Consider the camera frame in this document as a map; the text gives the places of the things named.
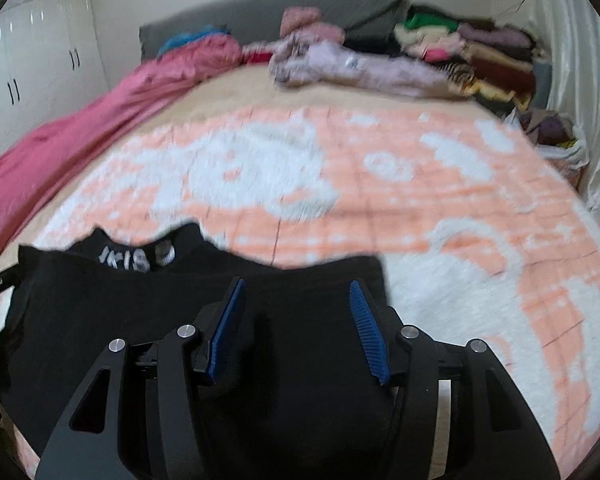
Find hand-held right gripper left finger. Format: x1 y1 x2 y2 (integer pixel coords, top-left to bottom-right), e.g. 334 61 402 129
35 277 248 480

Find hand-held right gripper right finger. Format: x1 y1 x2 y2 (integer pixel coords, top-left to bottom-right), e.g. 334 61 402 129
349 280 556 480

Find black shirt with orange print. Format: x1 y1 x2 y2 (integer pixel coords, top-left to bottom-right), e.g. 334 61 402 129
0 222 397 480

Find white bag of clothes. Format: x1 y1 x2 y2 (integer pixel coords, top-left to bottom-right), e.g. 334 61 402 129
501 109 592 173

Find pile of folded clothes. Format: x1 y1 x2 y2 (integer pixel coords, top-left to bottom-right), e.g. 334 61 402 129
394 6 554 112

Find orange and white quilt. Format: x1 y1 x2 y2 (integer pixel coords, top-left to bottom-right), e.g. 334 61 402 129
10 104 600 463

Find pink satin blanket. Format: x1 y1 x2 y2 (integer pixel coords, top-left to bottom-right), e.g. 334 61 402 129
0 34 244 263

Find beige bedsheet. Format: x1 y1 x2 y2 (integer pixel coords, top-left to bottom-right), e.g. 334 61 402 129
0 62 486 261

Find white wardrobe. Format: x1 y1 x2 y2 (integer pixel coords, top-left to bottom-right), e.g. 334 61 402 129
0 0 107 173

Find lilac crumpled garment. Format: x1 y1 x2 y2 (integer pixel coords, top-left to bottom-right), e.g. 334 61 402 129
269 39 463 100

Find red cloth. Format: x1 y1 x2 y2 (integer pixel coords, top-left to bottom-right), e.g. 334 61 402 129
241 49 277 66

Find blue cloth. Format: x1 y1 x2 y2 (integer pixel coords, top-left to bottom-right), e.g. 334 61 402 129
158 25 231 57

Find pink fluffy garment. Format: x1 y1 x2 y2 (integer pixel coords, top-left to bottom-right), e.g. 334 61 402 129
281 6 344 45

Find white satin curtain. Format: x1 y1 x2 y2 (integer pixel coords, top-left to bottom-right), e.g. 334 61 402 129
531 0 600 233

